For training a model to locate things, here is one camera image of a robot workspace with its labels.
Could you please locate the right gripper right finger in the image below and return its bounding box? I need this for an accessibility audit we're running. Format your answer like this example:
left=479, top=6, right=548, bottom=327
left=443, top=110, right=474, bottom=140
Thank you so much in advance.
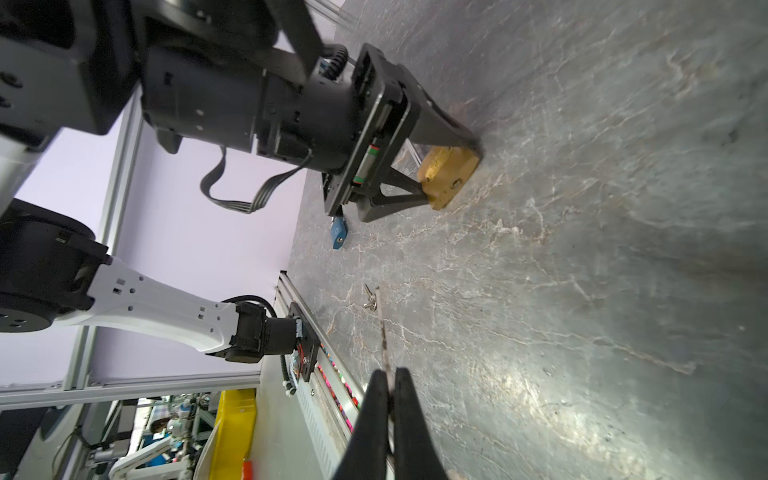
left=392, top=368, right=448, bottom=480

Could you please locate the small blue padlock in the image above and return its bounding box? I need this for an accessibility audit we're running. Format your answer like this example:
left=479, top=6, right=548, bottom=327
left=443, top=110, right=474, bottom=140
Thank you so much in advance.
left=330, top=206, right=348, bottom=250

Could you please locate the silver key with ring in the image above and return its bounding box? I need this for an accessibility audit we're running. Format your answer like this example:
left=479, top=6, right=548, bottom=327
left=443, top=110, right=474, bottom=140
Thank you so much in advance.
left=375, top=287, right=394, bottom=393

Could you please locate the small dark key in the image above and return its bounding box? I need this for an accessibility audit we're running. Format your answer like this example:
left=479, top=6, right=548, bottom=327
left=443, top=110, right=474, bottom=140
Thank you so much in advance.
left=363, top=284, right=378, bottom=312

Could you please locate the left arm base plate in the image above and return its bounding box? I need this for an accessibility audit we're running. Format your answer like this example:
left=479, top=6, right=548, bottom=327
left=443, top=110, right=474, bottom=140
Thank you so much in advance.
left=289, top=302, right=321, bottom=382

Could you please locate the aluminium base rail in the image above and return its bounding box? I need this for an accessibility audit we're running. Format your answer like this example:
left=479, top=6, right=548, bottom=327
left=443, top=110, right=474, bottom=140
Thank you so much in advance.
left=275, top=271, right=364, bottom=479

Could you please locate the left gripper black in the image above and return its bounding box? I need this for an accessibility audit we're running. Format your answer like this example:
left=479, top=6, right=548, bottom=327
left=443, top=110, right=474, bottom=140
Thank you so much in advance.
left=323, top=44, right=483, bottom=223

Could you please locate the yellow plastic bin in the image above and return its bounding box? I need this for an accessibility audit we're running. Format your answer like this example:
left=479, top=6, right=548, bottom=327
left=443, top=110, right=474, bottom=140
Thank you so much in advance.
left=203, top=388, right=258, bottom=480

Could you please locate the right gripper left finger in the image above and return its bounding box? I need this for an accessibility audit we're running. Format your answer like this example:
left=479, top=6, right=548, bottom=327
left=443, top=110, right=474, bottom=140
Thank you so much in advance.
left=333, top=370, right=390, bottom=480

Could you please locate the brass padlock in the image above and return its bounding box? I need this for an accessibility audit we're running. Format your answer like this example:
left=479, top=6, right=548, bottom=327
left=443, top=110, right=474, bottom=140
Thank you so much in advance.
left=405, top=140, right=481, bottom=211

